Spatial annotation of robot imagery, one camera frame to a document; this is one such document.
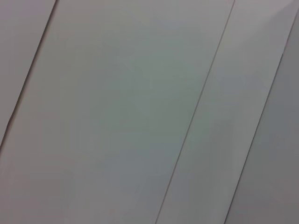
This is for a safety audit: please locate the grey partition board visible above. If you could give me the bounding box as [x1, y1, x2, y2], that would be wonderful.
[224, 53, 299, 224]

